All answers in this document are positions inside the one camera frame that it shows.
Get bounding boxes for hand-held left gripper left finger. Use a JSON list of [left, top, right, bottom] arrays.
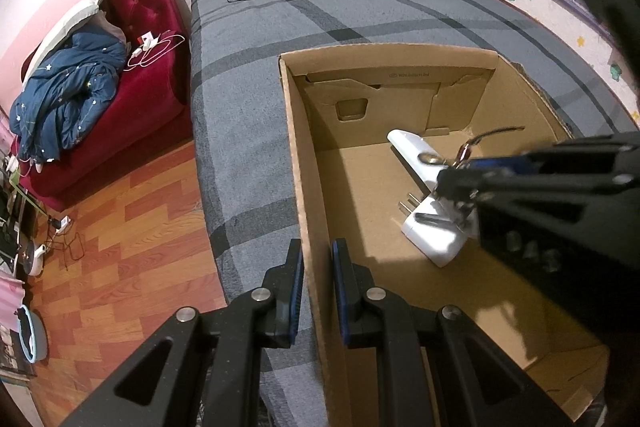
[[60, 238, 306, 427]]

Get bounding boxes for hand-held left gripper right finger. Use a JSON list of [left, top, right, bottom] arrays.
[[331, 239, 571, 427]]

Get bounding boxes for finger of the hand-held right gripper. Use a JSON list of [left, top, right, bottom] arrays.
[[436, 167, 640, 358], [470, 132, 640, 180]]

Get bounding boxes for brown cardboard box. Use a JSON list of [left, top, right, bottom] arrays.
[[277, 47, 613, 427]]

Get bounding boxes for large white charger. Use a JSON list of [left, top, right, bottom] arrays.
[[397, 191, 473, 269]]

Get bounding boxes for beaded keychain with strap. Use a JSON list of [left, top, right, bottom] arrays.
[[419, 125, 526, 168]]

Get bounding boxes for long white plastic case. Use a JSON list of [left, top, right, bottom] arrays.
[[386, 128, 453, 195]]

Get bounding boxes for bed with grey plaid cover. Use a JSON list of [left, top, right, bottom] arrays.
[[189, 0, 631, 427]]

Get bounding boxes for light blue round basin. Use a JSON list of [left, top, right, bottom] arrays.
[[14, 304, 51, 363]]

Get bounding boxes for red velvet sofa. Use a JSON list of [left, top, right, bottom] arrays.
[[20, 0, 193, 212]]

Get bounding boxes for white round appliance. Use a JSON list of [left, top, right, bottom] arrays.
[[20, 242, 48, 278]]

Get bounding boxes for small side table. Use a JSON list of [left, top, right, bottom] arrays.
[[0, 147, 48, 268]]

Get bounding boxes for dark blue star quilt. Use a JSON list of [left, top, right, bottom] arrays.
[[10, 29, 128, 162]]

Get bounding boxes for white pillow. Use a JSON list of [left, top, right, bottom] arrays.
[[22, 0, 108, 82]]

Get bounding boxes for black floor cable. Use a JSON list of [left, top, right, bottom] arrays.
[[47, 227, 83, 270]]

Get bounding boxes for white charging cables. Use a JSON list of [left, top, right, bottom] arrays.
[[125, 34, 187, 70]]

